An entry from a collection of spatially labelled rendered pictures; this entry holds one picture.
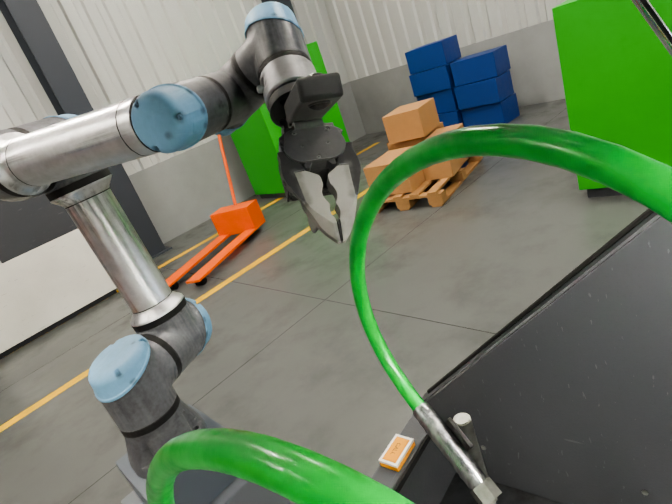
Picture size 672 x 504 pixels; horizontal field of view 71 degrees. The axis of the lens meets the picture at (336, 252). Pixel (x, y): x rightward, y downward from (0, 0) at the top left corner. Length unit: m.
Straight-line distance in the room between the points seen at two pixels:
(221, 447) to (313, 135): 0.44
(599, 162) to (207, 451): 0.16
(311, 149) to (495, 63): 6.03
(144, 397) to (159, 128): 0.52
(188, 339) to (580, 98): 3.07
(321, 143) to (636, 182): 0.42
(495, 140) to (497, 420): 0.55
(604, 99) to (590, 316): 3.07
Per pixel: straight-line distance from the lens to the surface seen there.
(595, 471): 0.73
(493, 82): 6.53
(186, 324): 1.01
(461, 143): 0.23
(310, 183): 0.53
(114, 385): 0.93
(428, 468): 0.77
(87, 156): 0.72
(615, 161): 0.18
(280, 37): 0.66
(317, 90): 0.50
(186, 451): 0.19
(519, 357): 0.63
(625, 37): 3.49
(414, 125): 4.85
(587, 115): 3.62
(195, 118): 0.60
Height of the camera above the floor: 1.47
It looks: 21 degrees down
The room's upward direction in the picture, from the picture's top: 20 degrees counter-clockwise
